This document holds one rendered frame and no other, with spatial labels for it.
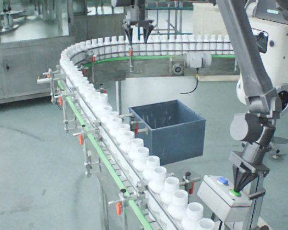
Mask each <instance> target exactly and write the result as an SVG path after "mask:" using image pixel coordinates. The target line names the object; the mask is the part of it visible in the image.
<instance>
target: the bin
mask: <svg viewBox="0 0 288 230"><path fill-rule="evenodd" d="M128 109H129V114H123V115H120V116H122V117H129V119H130V120H131V116H135V122H141V121H143V124H138V134H135V138H136V139H142V140H143V143H144V147H146V148H148V149H149V156H156V157H159V159H160V166H163V165H167V164H171V163H175V162H180V161H182V160H187V159H191V158H195V157H199V156H203V149H204V136H205V123H206V119H205V118H204V117H203V116H202V115H200V114H198V113H197V112H195V110H193V109H191V108H190V107H188V106H187V105H186V104H184V103H183V102H181V101H180V100H178V99H174V100H169V101H163V102H157V103H150V104H147V105H140V106H134V107H129V108H128Z"/></svg>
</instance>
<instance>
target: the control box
mask: <svg viewBox="0 0 288 230"><path fill-rule="evenodd" d="M219 177H223V178H225V179H227V178H226V177H225V176H212V175H205V176H204V179H203V181H202V183H201V187H200V189H199V191H198V193H197V195H198V196H199V197H200V199H202V200H203V202H204V203H205V204H206V205H207V206H208V207H209V208H210V209H211V210H212V215H211V218H210V220H213V221H215V218H216V216H217V217H218V218H219V220H220V224H219V228H218V230H221V228H222V224H223V222H242V221H243V220H244V218H245V216H246V214H247V213H248V210H249V209H250V206H251V205H252V200H250V199H249V198H248V197H247V196H246V195H245V194H243V193H242V191H240V192H239V193H240V195H234V194H233V193H232V192H231V191H230V190H231V189H234V185H233V184H232V183H231V182H230V181H229V180H227V181H228V183H227V184H225V183H221V182H220V181H219V180H218V178H219Z"/></svg>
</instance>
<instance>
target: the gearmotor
mask: <svg viewBox="0 0 288 230"><path fill-rule="evenodd" d="M211 64H212V58H211V53H199V52H185V53H184V54H183V57H182V56H171V57H169V74H170V77H176V76H184V75H185V68H196V70H197V74H196V76H197V79H196V87H197V83H198V70H199V69H200V68H210V67H211ZM196 87H195V89H196ZM195 89H194V90H195ZM194 90H193V91H194ZM193 91H191V92H188V93H192V92H193ZM188 93H181V94H188Z"/></svg>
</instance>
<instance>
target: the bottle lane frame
mask: <svg viewBox="0 0 288 230"><path fill-rule="evenodd" d="M59 88H60V91H61V90H62V89H64V87H63V86H62V84H59ZM65 104H66V114H67V119H68V120H74V114H75V117H76V120H74V121H72V122H69V124H70V127H71V128H74V127H75V125H74V123H75V122H76V128H75V129H72V130H73V132H74V133H80V132H81V129H82V125H83V124H85V122H84V120H83V118H82V117H81V115H80V114H79V112H78V110H77V109H76V107H75V105H74V104H73V103H72V101H71V100H70V97H69V96H68V97H66V100H65ZM85 125H86V124H85ZM86 131H90V130H89V128H88V127H87V125H86ZM76 138H77V140H78V142H79V144H80V139H79V137H78V136H76ZM80 146H81V148H82V150H84V147H83V144H82V145H80ZM87 148H88V151H89V155H90V161H91V163H94V162H97V155H99V159H100V163H97V164H93V165H91V167H92V169H93V170H94V171H98V164H99V165H100V172H98V173H95V174H96V176H97V178H98V180H99V182H100V184H101V186H102V188H103V190H104V192H105V193H106V195H107V197H108V198H109V200H110V201H112V200H115V199H119V194H120V189H122V188H125V189H126V190H127V191H126V195H127V196H128V197H129V196H131V194H129V191H128V189H127V188H128V187H125V185H124V184H123V181H121V179H120V178H119V176H120V175H119V176H118V174H117V173H116V170H115V169H114V168H113V165H111V164H110V162H109V161H110V160H108V159H107V157H106V155H105V154H104V151H103V150H102V149H101V146H99V144H98V143H97V142H96V140H95V139H94V137H93V135H92V133H91V134H88V137H87ZM135 201H137V200H129V206H127V226H128V230H140V229H139V228H140V225H141V226H142V228H143V230H154V229H153V228H152V227H151V225H150V224H151V223H152V222H150V223H149V222H148V221H147V219H146V217H145V216H146V215H143V213H142V212H141V211H140V210H139V207H138V206H136V202H135ZM113 207H114V209H115V212H116V213H117V206H116V204H114V205H113ZM118 217H119V219H120V220H121V222H122V209H121V214H120V215H118Z"/></svg>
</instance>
